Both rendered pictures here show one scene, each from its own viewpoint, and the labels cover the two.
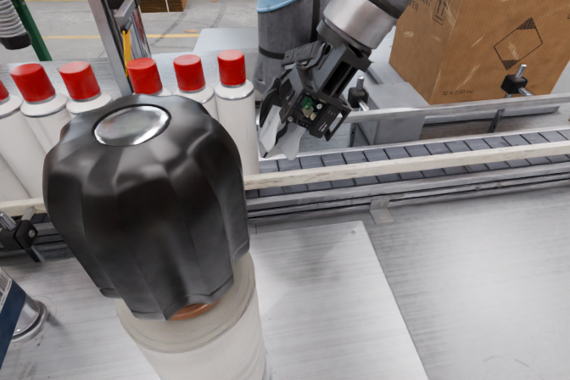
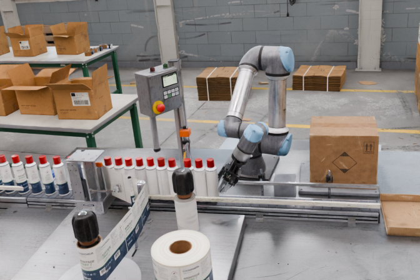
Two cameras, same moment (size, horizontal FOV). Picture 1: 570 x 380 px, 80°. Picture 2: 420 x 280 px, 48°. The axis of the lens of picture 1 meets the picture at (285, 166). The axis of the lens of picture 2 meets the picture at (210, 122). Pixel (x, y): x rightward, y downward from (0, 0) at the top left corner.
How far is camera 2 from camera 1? 1.64 m
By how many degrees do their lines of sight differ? 28
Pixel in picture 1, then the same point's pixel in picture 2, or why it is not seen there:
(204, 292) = (185, 191)
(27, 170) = (152, 185)
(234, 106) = (209, 173)
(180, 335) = (181, 200)
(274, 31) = not seen: hidden behind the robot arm
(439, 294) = (261, 240)
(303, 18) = not seen: hidden behind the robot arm
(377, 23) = (242, 155)
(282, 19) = not seen: hidden behind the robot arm
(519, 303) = (285, 245)
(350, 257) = (234, 222)
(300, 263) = (219, 221)
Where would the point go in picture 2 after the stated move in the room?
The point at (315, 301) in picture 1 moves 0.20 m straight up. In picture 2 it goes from (218, 228) to (214, 185)
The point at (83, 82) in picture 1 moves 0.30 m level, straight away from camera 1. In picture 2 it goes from (172, 163) to (165, 138)
